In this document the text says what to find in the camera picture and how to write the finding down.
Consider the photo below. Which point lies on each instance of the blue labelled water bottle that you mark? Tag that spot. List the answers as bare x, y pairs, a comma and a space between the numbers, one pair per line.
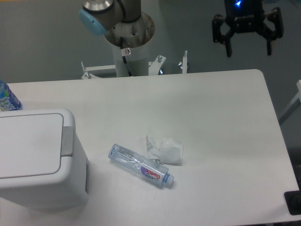
8, 100

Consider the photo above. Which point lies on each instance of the white pedestal base frame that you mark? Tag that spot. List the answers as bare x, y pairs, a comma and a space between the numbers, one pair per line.
125, 68

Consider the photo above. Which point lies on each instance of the white frame at right edge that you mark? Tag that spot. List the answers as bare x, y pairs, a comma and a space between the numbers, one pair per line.
294, 103

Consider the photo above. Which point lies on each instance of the crumpled white paper wrapper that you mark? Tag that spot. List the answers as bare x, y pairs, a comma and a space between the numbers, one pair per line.
164, 150

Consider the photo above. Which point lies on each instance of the white trash can lid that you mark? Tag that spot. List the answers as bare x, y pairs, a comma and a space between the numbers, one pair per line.
30, 145

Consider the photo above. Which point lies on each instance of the white plastic trash can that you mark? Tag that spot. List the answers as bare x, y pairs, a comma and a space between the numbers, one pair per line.
65, 188

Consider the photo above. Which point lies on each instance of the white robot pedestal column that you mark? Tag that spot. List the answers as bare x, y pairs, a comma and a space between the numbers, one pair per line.
131, 40

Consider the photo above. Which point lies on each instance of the grey lid push button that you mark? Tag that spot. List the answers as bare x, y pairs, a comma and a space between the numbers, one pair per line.
67, 141

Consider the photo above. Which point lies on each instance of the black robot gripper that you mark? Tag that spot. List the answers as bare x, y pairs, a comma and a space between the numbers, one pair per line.
243, 16

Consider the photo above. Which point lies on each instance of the empty clear plastic bottle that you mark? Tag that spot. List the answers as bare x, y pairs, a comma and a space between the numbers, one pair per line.
142, 166

